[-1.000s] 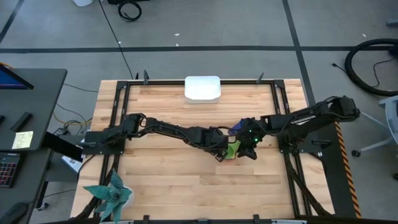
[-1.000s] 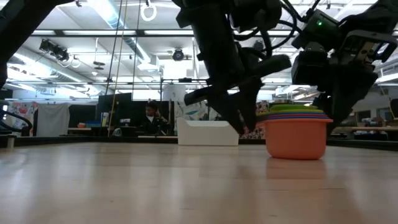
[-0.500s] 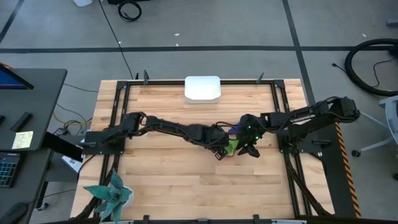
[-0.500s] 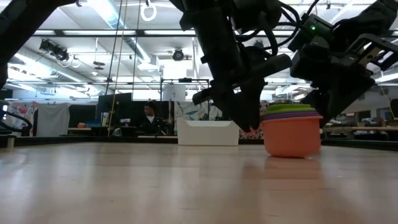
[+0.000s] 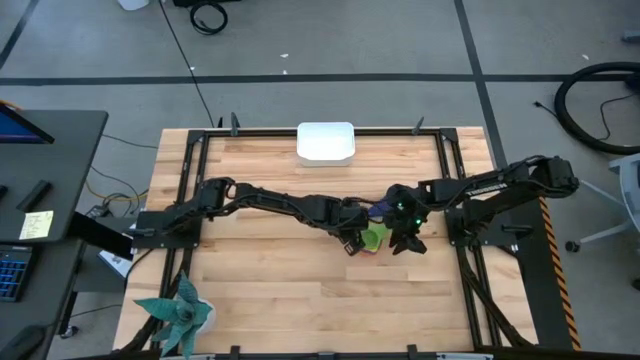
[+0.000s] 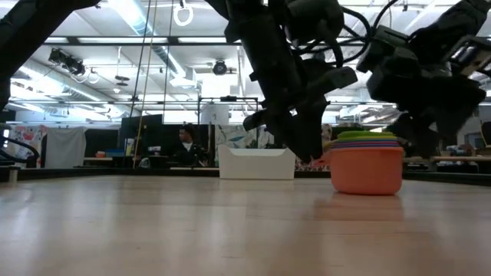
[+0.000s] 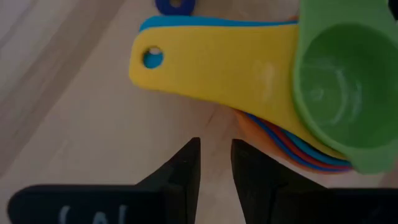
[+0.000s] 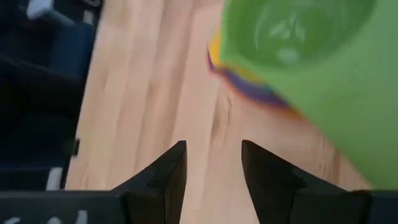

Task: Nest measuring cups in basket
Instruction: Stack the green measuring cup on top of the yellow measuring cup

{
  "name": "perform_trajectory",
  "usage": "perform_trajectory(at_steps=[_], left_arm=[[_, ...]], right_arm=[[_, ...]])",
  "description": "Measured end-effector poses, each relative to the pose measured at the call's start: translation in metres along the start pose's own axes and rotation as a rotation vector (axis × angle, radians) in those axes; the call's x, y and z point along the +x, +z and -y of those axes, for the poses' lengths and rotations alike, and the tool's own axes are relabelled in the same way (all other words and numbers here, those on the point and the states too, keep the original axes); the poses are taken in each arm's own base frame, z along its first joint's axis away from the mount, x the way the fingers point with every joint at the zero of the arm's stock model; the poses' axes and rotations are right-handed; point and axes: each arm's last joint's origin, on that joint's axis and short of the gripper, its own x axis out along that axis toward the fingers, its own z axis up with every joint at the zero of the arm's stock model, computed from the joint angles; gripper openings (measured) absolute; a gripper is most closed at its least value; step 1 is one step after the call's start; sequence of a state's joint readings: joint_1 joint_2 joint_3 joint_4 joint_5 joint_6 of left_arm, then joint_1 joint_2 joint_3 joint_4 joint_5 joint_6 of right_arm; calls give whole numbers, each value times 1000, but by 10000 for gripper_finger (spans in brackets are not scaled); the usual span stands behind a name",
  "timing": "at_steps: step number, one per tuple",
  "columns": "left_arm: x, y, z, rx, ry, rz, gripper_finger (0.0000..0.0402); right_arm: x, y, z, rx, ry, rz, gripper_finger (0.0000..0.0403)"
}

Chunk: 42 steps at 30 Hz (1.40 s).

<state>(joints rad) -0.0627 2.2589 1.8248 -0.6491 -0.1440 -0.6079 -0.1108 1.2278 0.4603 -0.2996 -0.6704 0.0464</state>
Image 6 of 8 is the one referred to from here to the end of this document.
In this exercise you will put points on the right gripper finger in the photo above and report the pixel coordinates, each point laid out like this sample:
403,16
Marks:
418,134

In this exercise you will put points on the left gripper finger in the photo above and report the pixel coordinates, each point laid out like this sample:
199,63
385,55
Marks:
331,82
307,134

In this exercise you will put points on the green measuring cup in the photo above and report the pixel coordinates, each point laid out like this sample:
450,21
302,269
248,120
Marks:
364,135

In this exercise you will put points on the blue measuring cup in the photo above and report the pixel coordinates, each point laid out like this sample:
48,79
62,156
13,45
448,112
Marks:
364,146

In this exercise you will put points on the white plastic basket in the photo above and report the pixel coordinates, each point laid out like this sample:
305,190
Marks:
255,165

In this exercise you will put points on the orange measuring cup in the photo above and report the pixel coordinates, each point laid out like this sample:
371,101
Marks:
364,172

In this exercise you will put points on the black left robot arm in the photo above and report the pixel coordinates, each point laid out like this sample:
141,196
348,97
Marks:
23,30

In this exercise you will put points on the wooden background table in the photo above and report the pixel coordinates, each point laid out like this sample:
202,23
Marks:
460,158

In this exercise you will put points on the round black ceiling fixture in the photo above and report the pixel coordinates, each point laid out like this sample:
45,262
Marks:
219,68

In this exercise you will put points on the black background monitor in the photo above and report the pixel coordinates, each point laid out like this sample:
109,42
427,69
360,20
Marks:
487,134

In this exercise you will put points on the black overhead light bar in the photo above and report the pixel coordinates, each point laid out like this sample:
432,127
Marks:
153,40

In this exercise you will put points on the person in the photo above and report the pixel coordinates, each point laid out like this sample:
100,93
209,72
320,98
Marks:
188,151

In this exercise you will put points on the black partition panel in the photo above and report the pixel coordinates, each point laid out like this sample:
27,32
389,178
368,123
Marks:
151,130

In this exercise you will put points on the blue storage bin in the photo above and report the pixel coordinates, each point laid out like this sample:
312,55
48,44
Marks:
115,153

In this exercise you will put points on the black track spotlights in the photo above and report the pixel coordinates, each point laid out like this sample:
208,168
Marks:
74,67

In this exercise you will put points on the grey cloth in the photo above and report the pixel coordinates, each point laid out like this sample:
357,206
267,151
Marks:
65,147

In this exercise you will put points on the floral cloth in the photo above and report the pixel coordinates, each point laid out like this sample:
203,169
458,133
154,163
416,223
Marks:
28,136

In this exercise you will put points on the black background rig frame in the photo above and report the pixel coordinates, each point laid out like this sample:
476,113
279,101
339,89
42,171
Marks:
228,98

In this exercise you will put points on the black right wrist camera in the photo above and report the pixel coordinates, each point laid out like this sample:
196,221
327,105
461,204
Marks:
470,55

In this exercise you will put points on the black metal table frame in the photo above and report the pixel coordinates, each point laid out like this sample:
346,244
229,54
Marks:
115,173

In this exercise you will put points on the silver air duct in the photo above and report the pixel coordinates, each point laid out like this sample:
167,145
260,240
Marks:
57,90

